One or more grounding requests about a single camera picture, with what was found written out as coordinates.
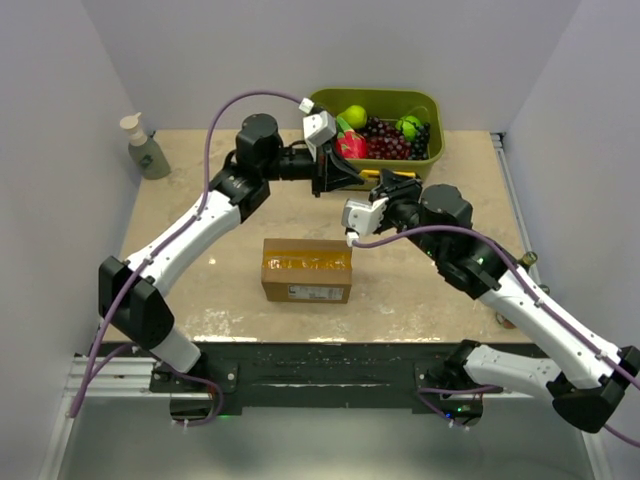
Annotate pink dragon fruit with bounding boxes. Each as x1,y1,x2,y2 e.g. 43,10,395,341
336,116,368,159

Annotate grey pump soap bottle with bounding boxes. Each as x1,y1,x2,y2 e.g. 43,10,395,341
119,112,171,180

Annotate aluminium frame rail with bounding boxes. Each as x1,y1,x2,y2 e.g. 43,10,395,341
38,352,156,480

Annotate red grape bunch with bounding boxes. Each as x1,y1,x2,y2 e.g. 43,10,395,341
358,117,411,160

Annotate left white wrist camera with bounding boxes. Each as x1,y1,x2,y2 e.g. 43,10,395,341
299,98,337,148

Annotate green plastic tub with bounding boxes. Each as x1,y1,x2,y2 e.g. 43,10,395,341
309,87,445,190

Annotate yellow utility knife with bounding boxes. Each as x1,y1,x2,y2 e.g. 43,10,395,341
359,169,418,182

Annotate green pear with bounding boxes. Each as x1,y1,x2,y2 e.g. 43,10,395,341
342,105,368,129

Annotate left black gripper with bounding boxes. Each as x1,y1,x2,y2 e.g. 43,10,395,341
262,138,365,198

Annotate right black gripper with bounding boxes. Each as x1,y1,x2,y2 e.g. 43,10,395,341
368,168,445,262

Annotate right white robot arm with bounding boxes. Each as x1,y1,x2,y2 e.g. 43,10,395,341
369,169,639,433

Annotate black grape bunch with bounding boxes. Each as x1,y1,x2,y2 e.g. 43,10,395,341
408,123,431,160

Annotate brown cardboard express box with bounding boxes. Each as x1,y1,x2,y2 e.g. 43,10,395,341
261,238,353,304

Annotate green round fruit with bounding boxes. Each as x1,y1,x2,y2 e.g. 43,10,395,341
395,115,422,142

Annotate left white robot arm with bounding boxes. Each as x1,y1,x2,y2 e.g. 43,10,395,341
99,110,364,392

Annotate green glass bottle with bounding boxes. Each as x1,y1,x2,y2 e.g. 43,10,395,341
493,284,551,329
518,251,538,269

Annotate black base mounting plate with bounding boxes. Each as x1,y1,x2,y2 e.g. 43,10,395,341
150,342,484,427

